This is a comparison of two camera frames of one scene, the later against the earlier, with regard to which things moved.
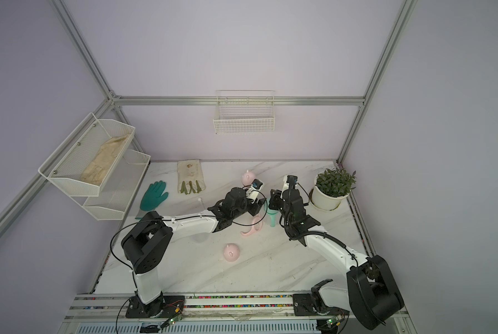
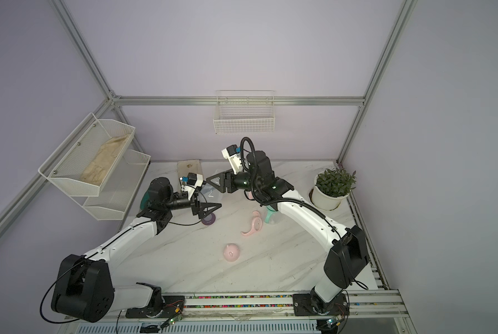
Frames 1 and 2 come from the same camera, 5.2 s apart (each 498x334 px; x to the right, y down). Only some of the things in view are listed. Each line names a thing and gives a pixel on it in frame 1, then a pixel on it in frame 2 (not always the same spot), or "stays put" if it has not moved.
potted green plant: [331, 187] stays put
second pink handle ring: [255, 228] stays put
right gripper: [275, 200] → [229, 177]
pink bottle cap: [231, 252] stays put
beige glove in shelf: [99, 166] stays put
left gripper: [256, 207] → [198, 207]
